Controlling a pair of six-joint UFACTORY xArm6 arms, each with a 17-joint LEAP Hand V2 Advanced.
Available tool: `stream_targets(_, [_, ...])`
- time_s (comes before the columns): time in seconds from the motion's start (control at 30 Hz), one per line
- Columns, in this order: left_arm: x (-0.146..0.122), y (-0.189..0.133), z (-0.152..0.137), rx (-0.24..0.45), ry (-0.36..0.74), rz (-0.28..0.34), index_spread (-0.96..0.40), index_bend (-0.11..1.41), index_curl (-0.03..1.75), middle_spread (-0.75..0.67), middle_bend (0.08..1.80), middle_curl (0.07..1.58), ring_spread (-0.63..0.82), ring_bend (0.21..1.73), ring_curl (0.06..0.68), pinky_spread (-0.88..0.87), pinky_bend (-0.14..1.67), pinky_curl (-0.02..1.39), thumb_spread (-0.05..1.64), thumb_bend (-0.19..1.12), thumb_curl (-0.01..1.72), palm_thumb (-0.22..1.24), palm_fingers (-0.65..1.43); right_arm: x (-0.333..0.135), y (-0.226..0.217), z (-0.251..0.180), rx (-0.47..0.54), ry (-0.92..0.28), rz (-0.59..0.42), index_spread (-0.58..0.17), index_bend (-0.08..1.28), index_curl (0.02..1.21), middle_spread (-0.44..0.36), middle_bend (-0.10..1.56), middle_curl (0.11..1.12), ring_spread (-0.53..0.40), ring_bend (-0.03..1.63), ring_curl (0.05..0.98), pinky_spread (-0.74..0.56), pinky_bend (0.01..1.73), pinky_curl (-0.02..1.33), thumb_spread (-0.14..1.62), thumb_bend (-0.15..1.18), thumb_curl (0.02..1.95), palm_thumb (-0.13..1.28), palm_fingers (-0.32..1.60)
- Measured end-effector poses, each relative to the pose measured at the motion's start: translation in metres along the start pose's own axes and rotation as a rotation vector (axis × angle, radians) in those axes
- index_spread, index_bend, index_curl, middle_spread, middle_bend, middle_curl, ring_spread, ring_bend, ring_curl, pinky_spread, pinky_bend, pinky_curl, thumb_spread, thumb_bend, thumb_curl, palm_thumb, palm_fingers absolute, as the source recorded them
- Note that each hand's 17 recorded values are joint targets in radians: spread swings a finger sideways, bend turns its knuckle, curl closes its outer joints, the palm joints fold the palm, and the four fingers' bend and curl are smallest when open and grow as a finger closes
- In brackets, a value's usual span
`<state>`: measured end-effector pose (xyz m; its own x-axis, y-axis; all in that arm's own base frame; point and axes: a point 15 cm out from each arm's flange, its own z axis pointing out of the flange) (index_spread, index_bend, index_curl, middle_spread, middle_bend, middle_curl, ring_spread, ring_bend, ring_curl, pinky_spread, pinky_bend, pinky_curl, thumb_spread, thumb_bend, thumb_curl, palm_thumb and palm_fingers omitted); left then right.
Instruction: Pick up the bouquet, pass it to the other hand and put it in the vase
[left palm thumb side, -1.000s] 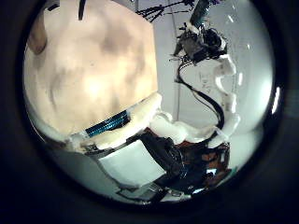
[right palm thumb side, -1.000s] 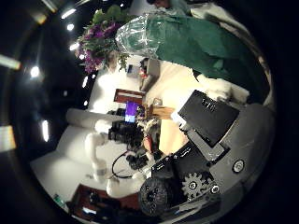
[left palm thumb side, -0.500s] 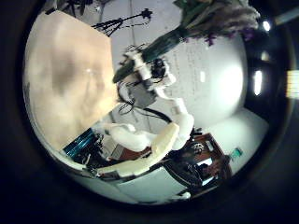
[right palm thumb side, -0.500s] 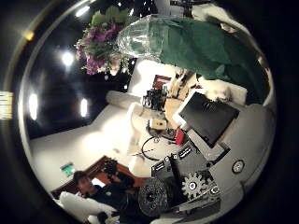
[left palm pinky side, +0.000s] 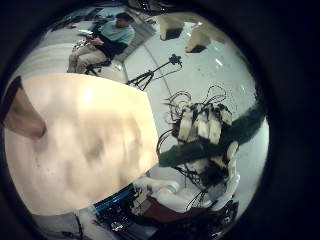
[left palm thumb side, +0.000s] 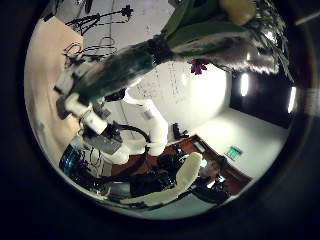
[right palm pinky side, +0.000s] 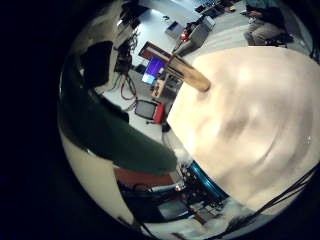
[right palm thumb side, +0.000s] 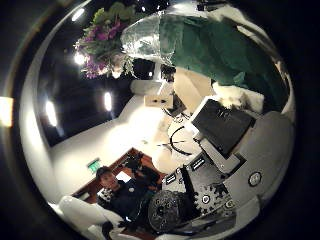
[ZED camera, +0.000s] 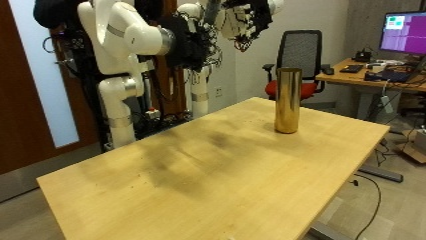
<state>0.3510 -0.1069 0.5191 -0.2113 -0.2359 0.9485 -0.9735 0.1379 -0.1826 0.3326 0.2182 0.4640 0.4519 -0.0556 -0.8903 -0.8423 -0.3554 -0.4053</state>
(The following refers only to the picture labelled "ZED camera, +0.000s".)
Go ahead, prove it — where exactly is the black red office chair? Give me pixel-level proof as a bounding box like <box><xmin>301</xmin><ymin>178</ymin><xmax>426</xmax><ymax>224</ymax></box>
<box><xmin>262</xmin><ymin>29</ymin><xmax>331</xmax><ymax>101</ymax></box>

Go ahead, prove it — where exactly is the red emergency stop button box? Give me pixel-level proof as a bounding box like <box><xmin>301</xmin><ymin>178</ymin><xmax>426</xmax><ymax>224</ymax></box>
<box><xmin>144</xmin><ymin>107</ymin><xmax>162</xmax><ymax>121</ymax></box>

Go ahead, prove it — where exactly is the wooden office desk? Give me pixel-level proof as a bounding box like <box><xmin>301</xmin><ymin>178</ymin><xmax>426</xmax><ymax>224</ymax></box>
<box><xmin>315</xmin><ymin>57</ymin><xmax>426</xmax><ymax>121</ymax></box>

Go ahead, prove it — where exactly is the black keyboard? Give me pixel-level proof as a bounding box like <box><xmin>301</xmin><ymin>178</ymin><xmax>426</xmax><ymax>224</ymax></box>
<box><xmin>338</xmin><ymin>64</ymin><xmax>365</xmax><ymax>74</ymax></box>

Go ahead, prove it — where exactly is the black desk phone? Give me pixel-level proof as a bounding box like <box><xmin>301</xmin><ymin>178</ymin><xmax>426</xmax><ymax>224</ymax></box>
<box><xmin>351</xmin><ymin>48</ymin><xmax>374</xmax><ymax>64</ymax></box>

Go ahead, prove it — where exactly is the computer monitor purple screen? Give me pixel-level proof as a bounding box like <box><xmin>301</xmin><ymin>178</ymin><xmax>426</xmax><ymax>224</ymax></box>
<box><xmin>378</xmin><ymin>10</ymin><xmax>426</xmax><ymax>57</ymax></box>

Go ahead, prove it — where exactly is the white hanging power adapter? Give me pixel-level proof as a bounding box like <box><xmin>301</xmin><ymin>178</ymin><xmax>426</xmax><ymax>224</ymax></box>
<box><xmin>379</xmin><ymin>94</ymin><xmax>395</xmax><ymax>114</ymax></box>

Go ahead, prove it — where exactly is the brown door frosted glass panel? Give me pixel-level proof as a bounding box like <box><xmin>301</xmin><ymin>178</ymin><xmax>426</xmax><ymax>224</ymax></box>
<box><xmin>0</xmin><ymin>0</ymin><xmax>100</xmax><ymax>176</ymax></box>

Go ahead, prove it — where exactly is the cardboard box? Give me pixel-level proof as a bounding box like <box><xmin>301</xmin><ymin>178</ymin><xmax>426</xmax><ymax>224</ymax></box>
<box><xmin>397</xmin><ymin>131</ymin><xmax>426</xmax><ymax>164</ymax></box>

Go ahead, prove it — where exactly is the black fabric cable sleeve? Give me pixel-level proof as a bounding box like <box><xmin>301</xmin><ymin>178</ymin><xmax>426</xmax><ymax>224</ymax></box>
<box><xmin>32</xmin><ymin>0</ymin><xmax>81</xmax><ymax>29</ymax></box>

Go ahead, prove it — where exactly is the grey metal table frame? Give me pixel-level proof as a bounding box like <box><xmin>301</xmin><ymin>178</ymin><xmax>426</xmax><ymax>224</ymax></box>
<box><xmin>305</xmin><ymin>163</ymin><xmax>405</xmax><ymax>240</ymax></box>

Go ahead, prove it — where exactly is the black floor cable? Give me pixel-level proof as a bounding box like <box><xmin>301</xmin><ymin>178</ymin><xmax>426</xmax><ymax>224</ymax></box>
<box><xmin>350</xmin><ymin>173</ymin><xmax>383</xmax><ymax>240</ymax></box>

